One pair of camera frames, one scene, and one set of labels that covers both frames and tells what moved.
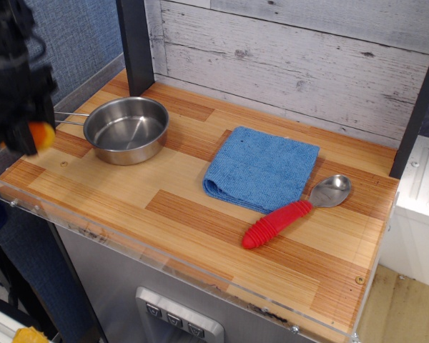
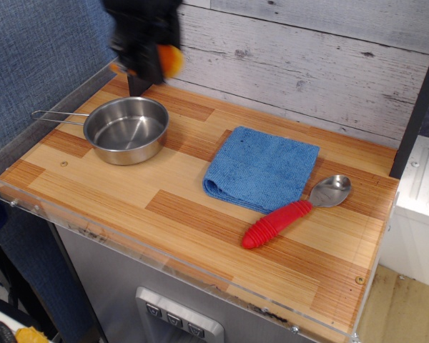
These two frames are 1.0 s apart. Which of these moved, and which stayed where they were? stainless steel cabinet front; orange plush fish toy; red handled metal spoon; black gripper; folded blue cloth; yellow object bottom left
Moved: orange plush fish toy; black gripper
Stayed: yellow object bottom left; stainless steel cabinet front; folded blue cloth; red handled metal spoon
